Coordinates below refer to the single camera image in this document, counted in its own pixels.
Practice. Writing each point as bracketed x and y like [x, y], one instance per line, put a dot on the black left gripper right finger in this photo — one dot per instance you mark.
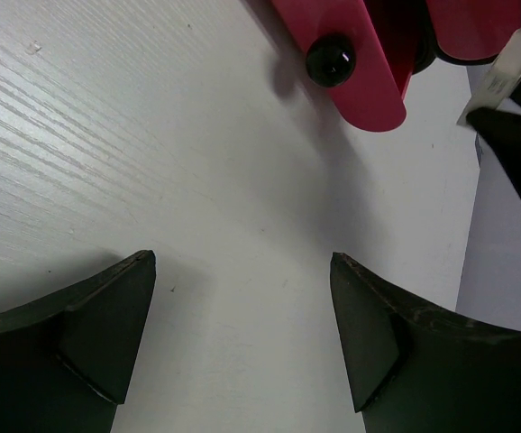
[414, 366]

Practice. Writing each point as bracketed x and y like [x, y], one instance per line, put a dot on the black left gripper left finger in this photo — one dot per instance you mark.
[67, 359]

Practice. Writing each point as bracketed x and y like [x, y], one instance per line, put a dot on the white staples box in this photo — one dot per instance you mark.
[498, 82]

